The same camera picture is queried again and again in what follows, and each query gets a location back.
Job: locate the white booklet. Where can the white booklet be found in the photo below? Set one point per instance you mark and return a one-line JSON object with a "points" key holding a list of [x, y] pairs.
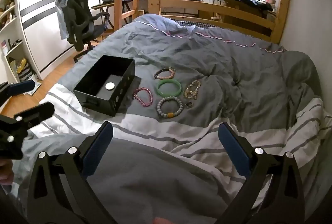
{"points": [[35, 85]]}

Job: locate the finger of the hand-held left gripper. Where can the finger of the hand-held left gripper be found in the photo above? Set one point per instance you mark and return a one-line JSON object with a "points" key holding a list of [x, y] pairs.
{"points": [[39, 111], [22, 87]]}

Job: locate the grey white striped duvet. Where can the grey white striped duvet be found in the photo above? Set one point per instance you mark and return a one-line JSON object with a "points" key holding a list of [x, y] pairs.
{"points": [[207, 58]]}

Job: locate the white bookshelf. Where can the white bookshelf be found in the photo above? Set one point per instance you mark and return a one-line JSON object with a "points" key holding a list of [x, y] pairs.
{"points": [[15, 22]]}

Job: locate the yellow black striped bag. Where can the yellow black striped bag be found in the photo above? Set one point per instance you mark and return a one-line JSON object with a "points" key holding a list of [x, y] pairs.
{"points": [[22, 68]]}

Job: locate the person's left hand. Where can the person's left hand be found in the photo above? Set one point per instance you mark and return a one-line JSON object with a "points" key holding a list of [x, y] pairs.
{"points": [[5, 171]]}

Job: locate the black rectangular box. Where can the black rectangular box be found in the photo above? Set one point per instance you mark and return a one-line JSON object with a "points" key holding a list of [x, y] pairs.
{"points": [[114, 103]]}

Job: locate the light denim garment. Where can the light denim garment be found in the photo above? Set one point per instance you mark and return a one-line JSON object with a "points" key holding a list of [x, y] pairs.
{"points": [[62, 14]]}

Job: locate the green jade bangle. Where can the green jade bangle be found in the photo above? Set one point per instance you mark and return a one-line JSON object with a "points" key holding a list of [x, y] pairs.
{"points": [[168, 94]]}

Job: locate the black white checkered sheet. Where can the black white checkered sheet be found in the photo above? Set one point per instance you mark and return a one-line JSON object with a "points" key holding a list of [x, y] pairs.
{"points": [[197, 24]]}

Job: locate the white round disc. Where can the white round disc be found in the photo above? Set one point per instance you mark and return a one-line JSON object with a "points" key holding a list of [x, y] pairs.
{"points": [[109, 86]]}

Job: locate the wooden folding table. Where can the wooden folding table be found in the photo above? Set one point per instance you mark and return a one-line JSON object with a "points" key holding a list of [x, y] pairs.
{"points": [[103, 5]]}

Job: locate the black office chair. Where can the black office chair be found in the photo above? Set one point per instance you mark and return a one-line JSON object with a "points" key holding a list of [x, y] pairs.
{"points": [[77, 14]]}

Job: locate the person's right hand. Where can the person's right hand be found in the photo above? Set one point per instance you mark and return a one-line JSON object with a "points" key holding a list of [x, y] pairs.
{"points": [[160, 221]]}

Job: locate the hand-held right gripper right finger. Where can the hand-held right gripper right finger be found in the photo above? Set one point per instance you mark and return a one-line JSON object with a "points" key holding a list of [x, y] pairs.
{"points": [[232, 151]]}

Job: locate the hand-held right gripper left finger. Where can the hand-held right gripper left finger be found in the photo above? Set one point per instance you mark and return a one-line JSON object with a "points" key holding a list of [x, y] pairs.
{"points": [[99, 151]]}

